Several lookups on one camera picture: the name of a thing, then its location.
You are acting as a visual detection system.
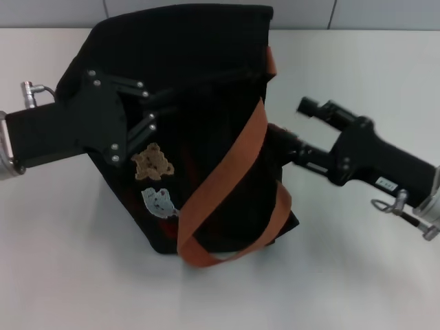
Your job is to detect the gripper connector cable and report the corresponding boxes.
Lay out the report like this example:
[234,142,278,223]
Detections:
[370,188,440,242]
[19,80,58,110]

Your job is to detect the right gripper connector cable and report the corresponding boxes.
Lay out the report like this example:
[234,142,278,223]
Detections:
[370,188,440,242]

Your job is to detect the left gripper connector cable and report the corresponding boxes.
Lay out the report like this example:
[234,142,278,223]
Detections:
[19,80,58,110]

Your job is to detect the black fabric food bag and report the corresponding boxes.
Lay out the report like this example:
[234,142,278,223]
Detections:
[54,5,300,270]

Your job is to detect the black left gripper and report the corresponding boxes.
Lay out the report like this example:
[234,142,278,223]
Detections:
[5,69,180,170]

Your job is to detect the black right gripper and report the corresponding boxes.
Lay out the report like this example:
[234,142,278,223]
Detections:
[288,96,440,210]

